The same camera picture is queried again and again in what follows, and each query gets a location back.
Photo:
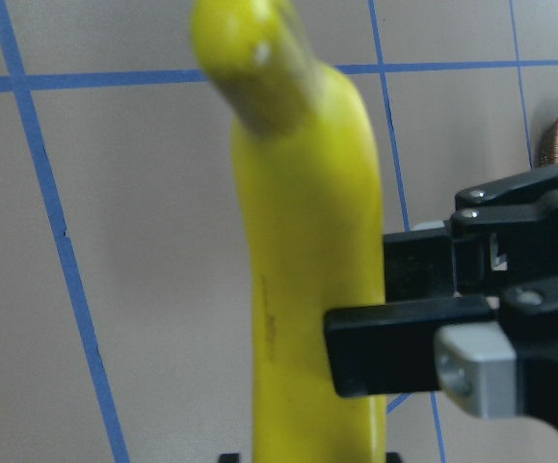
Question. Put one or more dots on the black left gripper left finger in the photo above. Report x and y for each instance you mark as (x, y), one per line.
(231, 457)

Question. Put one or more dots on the brown wicker basket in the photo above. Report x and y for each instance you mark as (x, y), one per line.
(548, 146)

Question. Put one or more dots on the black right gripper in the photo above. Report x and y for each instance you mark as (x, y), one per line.
(505, 234)

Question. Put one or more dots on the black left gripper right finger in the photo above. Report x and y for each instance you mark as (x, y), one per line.
(393, 457)

